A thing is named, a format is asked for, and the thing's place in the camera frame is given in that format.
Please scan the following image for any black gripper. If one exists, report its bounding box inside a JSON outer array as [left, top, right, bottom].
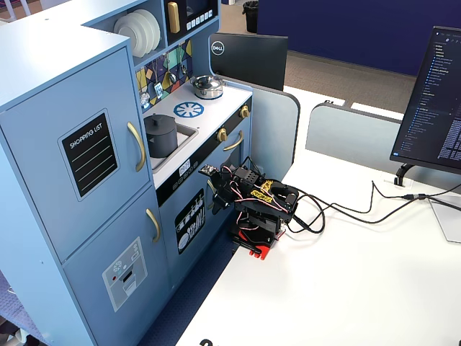
[[210, 168, 241, 216]]

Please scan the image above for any red table clamp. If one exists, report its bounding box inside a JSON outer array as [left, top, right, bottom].
[[231, 223, 272, 261]]

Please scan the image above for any gray toy sink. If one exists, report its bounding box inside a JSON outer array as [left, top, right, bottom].
[[149, 124, 200, 171]]

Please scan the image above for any dark gray pot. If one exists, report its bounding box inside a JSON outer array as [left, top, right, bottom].
[[144, 125, 179, 159]]

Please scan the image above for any rounded gray desk divider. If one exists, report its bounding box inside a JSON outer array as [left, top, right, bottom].
[[250, 85, 302, 181]]

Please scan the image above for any silver steel pot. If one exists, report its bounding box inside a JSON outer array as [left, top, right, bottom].
[[190, 81, 224, 100]]

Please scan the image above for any silver toy spatula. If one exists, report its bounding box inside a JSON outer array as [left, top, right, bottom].
[[153, 59, 164, 99]]

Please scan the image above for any silver toy strainer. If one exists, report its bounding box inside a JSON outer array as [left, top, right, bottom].
[[139, 70, 151, 110]]

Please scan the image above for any silver toy ladle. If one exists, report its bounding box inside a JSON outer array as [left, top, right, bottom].
[[167, 53, 178, 84]]

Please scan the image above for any blue freezer door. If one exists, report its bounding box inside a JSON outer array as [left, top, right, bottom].
[[61, 182, 171, 346]]

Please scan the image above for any wide gray desk divider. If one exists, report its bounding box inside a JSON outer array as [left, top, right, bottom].
[[305, 102, 403, 171]]

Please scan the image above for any black Dell monitor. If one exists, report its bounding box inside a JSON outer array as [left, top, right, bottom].
[[209, 32, 290, 92]]

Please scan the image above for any blue toy kitchen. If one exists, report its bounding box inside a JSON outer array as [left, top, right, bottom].
[[0, 0, 254, 346]]

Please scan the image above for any blue fridge door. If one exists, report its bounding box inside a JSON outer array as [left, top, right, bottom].
[[0, 46, 152, 263]]

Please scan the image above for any white plate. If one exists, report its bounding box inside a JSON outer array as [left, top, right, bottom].
[[113, 14, 142, 58], [125, 11, 155, 55], [135, 9, 161, 51]]

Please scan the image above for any black trash bin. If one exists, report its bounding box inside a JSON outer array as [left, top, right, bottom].
[[242, 0, 260, 35]]

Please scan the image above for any blue office partition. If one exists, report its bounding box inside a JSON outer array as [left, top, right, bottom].
[[256, 0, 461, 77]]

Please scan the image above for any gray flat monitor base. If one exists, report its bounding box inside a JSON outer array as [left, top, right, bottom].
[[427, 197, 461, 244]]

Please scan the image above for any monitor with lit screen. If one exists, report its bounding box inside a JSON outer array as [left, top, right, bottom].
[[390, 25, 461, 176]]

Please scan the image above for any gold oven handle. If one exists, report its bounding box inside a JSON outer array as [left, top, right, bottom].
[[223, 130, 244, 152]]

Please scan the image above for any short gold freezer handle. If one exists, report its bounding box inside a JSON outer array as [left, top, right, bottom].
[[145, 208, 162, 244]]

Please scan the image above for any long gold fridge handle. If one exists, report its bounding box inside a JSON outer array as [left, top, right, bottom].
[[126, 121, 147, 173]]

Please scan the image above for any long black cable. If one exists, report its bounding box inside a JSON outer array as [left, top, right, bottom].
[[293, 196, 461, 235]]

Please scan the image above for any black cable with connector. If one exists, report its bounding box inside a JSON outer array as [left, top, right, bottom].
[[287, 179, 461, 235]]

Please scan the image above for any gold microwave handle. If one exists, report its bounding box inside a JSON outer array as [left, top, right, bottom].
[[167, 1, 182, 35]]

